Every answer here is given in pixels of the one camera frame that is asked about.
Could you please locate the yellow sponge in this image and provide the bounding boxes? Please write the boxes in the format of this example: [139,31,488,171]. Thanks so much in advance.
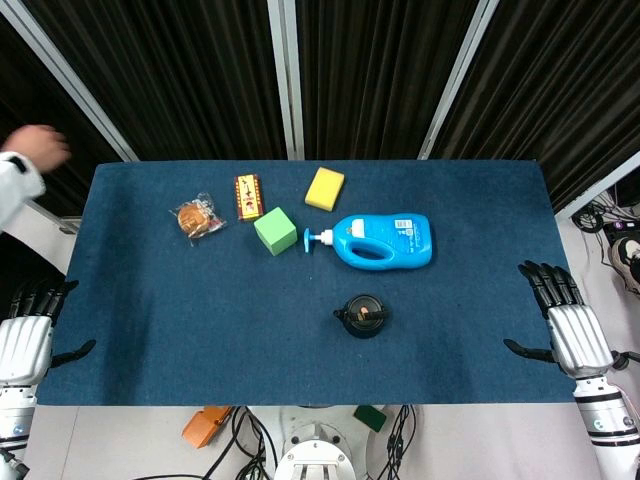
[304,167,346,214]

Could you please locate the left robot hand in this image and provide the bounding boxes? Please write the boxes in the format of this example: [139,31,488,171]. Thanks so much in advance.
[0,279,97,386]

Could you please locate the green cube block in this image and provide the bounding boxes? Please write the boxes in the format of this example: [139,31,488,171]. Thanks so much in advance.
[253,206,298,257]

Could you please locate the white curtain frame post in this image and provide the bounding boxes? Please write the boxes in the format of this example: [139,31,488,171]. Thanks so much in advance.
[0,0,140,163]
[266,0,306,161]
[417,0,500,161]

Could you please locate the wrapped round pastry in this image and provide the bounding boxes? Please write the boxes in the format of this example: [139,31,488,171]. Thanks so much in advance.
[169,192,228,247]

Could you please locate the dark green box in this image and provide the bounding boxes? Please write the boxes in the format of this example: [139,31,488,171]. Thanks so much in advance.
[352,405,389,433]

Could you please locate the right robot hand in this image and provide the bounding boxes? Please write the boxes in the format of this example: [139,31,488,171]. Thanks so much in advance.
[502,260,617,380]

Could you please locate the blue table cloth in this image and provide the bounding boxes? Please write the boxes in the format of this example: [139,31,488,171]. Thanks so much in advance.
[36,159,577,407]

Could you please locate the red yellow snack box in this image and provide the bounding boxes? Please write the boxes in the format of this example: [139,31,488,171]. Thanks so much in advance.
[234,173,266,222]

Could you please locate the person's bare hand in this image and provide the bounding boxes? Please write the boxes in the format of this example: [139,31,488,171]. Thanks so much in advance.
[1,124,71,174]

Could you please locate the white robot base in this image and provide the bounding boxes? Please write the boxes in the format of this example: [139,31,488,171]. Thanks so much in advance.
[273,404,369,480]

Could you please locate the blue detergent pump bottle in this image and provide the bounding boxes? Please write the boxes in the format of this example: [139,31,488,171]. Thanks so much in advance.
[303,213,434,272]

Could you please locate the black cable bundle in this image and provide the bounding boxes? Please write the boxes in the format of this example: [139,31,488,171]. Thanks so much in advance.
[374,404,418,480]
[571,188,640,266]
[131,405,279,480]

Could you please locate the orange box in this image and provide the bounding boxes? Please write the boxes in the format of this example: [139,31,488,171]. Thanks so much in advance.
[181,405,235,449]

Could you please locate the black white sneaker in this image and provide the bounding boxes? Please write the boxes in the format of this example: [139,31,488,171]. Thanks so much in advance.
[610,235,640,296]

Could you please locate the black round container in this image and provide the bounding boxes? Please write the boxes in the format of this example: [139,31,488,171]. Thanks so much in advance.
[333,294,394,340]

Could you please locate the person's white sleeve forearm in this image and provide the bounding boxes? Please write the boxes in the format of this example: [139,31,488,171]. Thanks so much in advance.
[0,151,47,234]

